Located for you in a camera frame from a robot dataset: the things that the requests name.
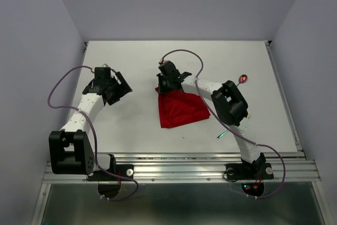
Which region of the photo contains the red cloth napkin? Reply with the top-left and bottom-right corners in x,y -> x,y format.
155,87 -> 210,129

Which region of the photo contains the iridescent metal spoon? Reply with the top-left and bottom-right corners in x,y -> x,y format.
237,74 -> 248,86

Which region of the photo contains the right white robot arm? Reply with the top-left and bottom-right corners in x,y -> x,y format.
157,61 -> 265,178

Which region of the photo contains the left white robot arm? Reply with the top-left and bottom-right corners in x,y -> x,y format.
48,65 -> 132,180

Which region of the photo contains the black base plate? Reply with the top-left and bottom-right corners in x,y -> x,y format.
224,163 -> 274,181
87,154 -> 134,182

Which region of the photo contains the iridescent metal fork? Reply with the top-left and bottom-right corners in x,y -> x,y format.
216,114 -> 251,140

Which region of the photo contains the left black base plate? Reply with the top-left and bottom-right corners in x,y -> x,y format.
87,154 -> 134,182

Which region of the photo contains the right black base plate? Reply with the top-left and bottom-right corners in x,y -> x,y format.
224,163 -> 274,181

